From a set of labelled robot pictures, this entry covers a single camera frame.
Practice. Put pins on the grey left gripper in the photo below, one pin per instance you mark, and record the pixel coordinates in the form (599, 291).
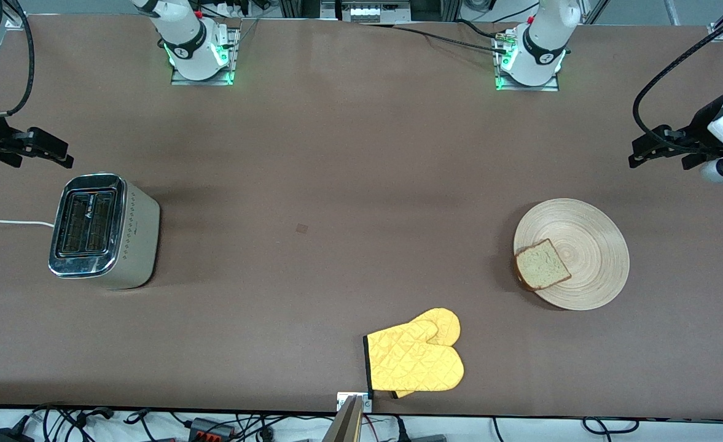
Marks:
(696, 129)

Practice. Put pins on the round wooden plate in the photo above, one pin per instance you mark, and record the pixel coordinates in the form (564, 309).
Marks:
(588, 245)

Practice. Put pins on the bread slice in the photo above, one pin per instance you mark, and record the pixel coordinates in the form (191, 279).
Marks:
(542, 265)

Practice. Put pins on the silver two-slot toaster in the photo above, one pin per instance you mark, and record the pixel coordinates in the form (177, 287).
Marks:
(134, 245)

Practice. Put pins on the black power brick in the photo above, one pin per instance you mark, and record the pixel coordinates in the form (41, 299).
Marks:
(8, 437)

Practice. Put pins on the yellow quilted oven mitt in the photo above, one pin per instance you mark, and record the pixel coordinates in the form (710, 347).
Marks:
(416, 362)

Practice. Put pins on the orange black power adapter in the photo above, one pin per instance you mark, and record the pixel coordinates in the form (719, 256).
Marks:
(211, 430)

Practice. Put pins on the white power strip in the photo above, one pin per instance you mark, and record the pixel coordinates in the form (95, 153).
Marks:
(367, 12)

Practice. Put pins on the black plug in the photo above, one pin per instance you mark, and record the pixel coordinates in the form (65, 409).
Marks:
(402, 433)

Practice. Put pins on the metal table corner bracket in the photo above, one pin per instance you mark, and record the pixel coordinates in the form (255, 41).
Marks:
(719, 32)
(12, 23)

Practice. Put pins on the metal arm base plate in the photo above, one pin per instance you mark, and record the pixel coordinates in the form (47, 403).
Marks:
(530, 88)
(201, 81)

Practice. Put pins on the metal camera stand bracket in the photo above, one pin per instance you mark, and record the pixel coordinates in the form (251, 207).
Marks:
(343, 400)

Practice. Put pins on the aluminium camera stand bar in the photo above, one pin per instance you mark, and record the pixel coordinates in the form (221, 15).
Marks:
(346, 426)

